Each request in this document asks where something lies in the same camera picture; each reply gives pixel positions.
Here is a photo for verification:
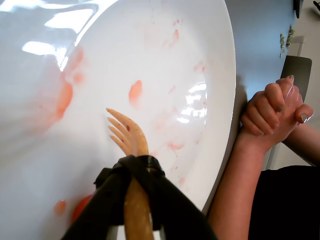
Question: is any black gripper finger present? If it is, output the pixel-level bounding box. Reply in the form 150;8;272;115
61;156;134;240
138;173;219;240

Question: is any seated woman's right forearm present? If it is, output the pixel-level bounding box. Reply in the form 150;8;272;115
282;122;320;167

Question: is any seated woman's left forearm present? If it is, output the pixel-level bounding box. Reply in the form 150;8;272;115
207;131;274;240

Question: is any green strawberry top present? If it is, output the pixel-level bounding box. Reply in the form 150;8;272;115
286;24;296;49

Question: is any seated woman's left hand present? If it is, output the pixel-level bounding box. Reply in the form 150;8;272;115
238;82;286;148

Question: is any seated woman's right hand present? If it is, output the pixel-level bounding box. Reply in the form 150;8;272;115
272;74;314;146

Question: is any seated woman's black sleeveless top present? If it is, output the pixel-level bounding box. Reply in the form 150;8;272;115
247;164;320;240

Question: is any white round plate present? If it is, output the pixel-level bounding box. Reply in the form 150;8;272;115
0;0;237;240

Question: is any dark grey chair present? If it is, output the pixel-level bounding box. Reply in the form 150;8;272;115
279;55;313;102

